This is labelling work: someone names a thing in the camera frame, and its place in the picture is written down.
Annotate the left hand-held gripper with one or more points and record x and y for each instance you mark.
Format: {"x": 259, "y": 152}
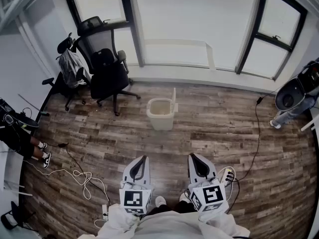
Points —
{"x": 135, "y": 200}

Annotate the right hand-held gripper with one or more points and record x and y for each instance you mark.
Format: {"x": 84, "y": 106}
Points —
{"x": 211, "y": 195}

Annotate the person's left forearm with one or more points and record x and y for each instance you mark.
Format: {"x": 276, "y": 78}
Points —
{"x": 114, "y": 223}

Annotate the person's right forearm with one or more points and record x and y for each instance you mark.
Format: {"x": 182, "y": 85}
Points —
{"x": 224, "y": 226}

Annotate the white power strip with plugs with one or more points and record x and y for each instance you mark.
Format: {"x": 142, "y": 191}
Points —
{"x": 224, "y": 177}

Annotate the person's white right shoe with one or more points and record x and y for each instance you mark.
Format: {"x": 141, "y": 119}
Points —
{"x": 184, "y": 198}

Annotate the person's white shoe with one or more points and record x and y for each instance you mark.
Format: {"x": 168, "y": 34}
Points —
{"x": 184, "y": 198}
{"x": 160, "y": 201}

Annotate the person's white left shoe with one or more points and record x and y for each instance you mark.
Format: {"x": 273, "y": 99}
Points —
{"x": 160, "y": 201}

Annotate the person's black trouser legs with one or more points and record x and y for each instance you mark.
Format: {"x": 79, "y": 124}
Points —
{"x": 174, "y": 206}

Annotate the small white power adapter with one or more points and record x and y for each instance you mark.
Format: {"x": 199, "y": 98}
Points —
{"x": 105, "y": 211}

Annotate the person's white jacket torso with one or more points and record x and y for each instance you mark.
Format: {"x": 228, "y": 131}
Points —
{"x": 169, "y": 226}

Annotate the black mesh office chair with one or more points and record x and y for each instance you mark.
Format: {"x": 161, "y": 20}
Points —
{"x": 107, "y": 78}

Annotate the black office chair with bag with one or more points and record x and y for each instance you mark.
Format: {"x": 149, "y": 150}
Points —
{"x": 59, "y": 86}

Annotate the clear plastic bag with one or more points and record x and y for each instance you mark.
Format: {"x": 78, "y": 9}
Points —
{"x": 71, "y": 68}

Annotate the thin grey rod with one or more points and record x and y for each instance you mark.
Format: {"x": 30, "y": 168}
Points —
{"x": 32, "y": 104}

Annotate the white desk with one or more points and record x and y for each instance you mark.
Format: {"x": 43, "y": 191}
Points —
{"x": 10, "y": 168}

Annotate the black metal stand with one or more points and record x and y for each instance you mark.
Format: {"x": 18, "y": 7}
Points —
{"x": 11, "y": 218}

